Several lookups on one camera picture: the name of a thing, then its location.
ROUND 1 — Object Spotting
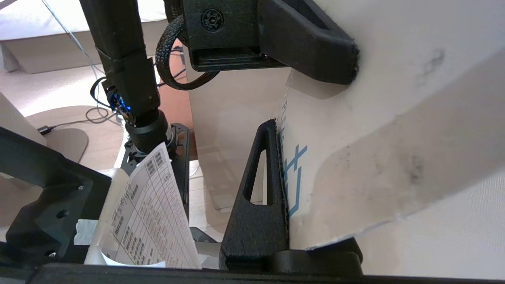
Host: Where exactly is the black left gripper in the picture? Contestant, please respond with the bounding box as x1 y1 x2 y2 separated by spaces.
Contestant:
181 0 360 86

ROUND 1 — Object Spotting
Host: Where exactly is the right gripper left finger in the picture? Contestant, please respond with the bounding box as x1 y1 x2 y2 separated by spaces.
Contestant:
219 118 291 273

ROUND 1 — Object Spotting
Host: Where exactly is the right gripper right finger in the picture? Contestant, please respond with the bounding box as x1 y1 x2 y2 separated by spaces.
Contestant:
272 236 363 275

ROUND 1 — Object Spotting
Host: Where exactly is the blue and white door hanger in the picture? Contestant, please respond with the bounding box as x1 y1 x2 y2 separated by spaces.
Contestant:
276 0 505 250

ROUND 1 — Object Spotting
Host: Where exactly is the silver robot base chassis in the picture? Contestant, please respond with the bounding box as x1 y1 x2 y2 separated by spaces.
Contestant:
189 227 222 269

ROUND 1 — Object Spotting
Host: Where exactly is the white door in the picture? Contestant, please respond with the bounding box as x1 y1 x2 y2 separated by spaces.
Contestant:
353 168 505 280

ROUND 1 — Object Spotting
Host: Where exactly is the printed paper sheet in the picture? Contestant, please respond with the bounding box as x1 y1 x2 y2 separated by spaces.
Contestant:
85 142 202 269

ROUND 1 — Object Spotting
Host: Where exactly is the white column floor lamp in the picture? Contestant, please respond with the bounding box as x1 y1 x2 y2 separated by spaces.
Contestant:
0 93 90 164

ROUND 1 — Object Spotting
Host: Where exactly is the beige furniture piece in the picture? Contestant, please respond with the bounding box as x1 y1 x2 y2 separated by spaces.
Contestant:
0 0 171 75

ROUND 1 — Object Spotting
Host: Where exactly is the thick black braided cable sleeve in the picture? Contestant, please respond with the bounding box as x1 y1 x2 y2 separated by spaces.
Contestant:
155 16 220 91

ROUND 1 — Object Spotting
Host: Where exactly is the black floor cable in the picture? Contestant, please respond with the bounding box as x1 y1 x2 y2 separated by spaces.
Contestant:
37 77 123 135

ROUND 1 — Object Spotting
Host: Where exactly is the black torso bracket plate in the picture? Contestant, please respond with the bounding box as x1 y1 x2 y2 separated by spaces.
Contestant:
0 126 113 265

